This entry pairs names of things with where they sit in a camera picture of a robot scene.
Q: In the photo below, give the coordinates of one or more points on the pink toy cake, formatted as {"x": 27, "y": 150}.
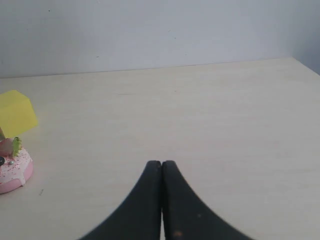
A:
{"x": 16, "y": 164}

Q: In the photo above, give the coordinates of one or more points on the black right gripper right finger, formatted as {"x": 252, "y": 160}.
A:
{"x": 186, "y": 216}

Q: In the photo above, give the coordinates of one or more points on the yellow foam cube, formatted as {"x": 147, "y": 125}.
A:
{"x": 16, "y": 114}

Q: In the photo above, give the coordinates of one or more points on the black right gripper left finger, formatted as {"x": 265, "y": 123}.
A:
{"x": 139, "y": 216}

